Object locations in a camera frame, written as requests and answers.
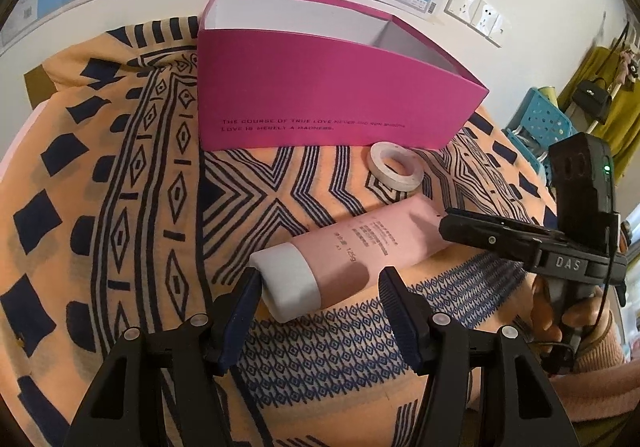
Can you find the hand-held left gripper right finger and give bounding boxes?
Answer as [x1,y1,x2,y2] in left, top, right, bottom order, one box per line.
[377,266,576,447]

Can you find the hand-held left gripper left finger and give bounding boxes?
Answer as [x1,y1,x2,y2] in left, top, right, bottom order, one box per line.
[62,266,263,447]

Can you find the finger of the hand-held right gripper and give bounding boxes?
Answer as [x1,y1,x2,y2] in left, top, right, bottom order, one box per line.
[446,208,568,242]
[439,214,543,264]

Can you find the pink cosmetic tube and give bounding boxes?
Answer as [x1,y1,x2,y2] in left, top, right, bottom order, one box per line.
[249,196,453,324]

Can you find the pink cardboard box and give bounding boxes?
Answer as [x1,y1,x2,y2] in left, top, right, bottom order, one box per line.
[196,0,490,150]

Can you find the person's right forearm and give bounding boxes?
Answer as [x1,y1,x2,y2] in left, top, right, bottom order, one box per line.
[550,307,640,420]

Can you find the person's right hand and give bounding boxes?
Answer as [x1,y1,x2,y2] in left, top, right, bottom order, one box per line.
[530,274,616,354]

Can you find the yellow coat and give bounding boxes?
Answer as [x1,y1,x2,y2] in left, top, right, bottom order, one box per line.
[557,44,640,178]

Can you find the blue plastic basket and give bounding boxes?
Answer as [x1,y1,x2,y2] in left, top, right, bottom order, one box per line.
[505,87,573,168]

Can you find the black handbag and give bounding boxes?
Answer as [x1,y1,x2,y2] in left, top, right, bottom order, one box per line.
[571,77,613,124]

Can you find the white tape roll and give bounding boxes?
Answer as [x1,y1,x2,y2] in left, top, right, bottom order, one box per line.
[369,141,423,194]

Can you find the orange patterned blanket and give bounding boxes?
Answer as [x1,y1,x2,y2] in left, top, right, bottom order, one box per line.
[0,16,566,447]

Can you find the olive brown board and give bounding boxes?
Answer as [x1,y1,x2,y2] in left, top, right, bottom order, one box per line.
[22,67,56,110]

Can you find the black cable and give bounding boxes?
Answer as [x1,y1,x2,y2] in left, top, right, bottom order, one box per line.
[525,214,618,353]

